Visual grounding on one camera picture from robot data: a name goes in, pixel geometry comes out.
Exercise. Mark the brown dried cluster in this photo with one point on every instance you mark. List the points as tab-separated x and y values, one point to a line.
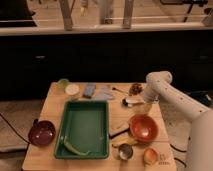
135	89

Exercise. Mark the yellow banana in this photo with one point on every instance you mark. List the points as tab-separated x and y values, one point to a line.
117	143

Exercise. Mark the dark red bowl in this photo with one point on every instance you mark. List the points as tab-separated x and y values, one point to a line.
42	133

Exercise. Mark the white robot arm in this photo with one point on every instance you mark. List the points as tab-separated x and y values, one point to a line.
199	155

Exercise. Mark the light blue cloth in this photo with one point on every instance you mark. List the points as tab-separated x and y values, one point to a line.
104	94

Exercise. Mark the small metal spoon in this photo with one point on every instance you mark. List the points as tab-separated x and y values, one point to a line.
122	91

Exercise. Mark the green cup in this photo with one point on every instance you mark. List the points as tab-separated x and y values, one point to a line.
63	83

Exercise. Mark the green plastic tray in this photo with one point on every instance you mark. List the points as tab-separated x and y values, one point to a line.
86	124

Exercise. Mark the small orange dish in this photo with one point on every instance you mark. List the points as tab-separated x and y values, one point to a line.
150	156

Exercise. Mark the wooden spatula black handle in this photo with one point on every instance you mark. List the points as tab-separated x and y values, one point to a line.
117	128

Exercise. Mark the white round container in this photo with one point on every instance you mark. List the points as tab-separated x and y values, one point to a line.
72	90

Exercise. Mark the orange red bowl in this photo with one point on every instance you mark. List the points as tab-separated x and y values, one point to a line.
143	128

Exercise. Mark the small steel cup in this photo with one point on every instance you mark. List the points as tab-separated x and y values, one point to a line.
125	151

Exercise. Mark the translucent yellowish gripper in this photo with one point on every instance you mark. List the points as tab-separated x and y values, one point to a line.
145	108

